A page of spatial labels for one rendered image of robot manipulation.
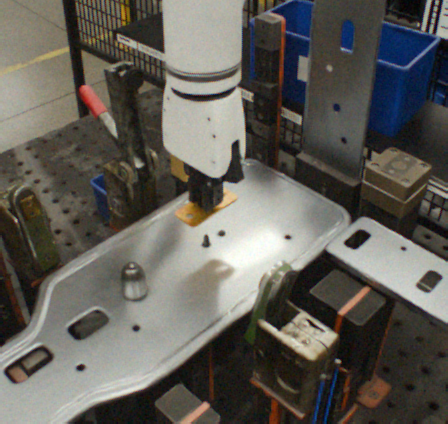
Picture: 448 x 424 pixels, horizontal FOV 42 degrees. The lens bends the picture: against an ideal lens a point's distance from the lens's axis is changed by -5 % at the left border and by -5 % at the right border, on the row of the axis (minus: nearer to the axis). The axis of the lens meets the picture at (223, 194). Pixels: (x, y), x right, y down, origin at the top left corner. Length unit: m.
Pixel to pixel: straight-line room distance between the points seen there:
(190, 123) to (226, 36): 0.12
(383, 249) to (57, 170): 0.92
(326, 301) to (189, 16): 0.40
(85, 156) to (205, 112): 0.93
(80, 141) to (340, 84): 0.89
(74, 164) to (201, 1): 0.99
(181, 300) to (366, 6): 0.46
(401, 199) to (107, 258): 0.42
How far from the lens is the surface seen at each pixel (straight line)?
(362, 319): 0.78
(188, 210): 0.78
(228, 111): 0.66
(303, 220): 0.87
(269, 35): 0.99
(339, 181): 0.96
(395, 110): 1.00
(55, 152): 1.60
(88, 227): 1.34
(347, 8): 0.86
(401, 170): 0.90
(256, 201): 0.90
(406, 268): 0.83
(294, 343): 0.66
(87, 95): 0.90
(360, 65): 0.87
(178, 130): 0.71
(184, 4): 0.60
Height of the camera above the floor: 1.57
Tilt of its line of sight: 38 degrees down
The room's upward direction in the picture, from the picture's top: straight up
